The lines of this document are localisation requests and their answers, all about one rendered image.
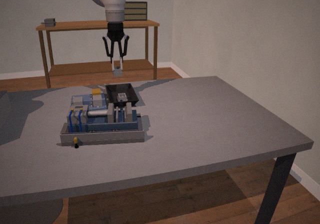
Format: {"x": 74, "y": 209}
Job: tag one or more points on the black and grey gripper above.
{"x": 115, "y": 32}

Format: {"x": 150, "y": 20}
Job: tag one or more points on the orange-yellow block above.
{"x": 96, "y": 91}

